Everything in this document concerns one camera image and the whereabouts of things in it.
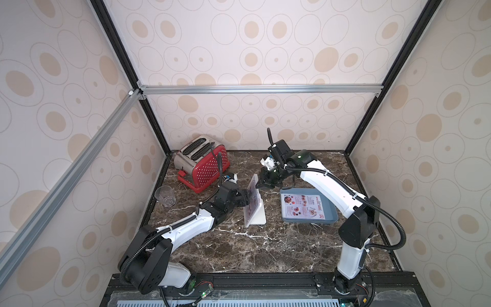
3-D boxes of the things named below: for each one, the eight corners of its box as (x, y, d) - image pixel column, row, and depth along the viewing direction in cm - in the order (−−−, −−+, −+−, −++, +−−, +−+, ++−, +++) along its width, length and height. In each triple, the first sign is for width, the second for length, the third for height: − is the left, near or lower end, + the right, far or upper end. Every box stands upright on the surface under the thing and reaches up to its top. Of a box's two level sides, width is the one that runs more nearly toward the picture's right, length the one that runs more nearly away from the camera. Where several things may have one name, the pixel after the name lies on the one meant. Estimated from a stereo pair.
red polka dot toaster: (176, 183, 107) (164, 159, 92) (205, 157, 120) (199, 133, 105) (199, 198, 101) (190, 175, 86) (227, 169, 114) (224, 145, 99)
